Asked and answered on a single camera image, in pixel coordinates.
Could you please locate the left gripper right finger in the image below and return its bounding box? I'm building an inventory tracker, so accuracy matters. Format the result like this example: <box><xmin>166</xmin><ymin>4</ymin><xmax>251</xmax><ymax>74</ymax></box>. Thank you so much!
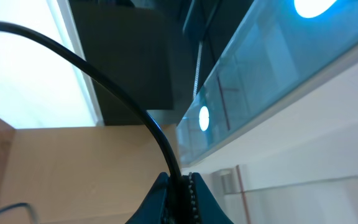
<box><xmin>188</xmin><ymin>172</ymin><xmax>233</xmax><ymax>224</ymax></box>

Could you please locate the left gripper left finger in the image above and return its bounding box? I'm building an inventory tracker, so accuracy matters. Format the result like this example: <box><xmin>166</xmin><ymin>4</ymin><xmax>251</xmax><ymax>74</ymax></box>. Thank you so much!
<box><xmin>126</xmin><ymin>172</ymin><xmax>169</xmax><ymax>224</ymax></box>

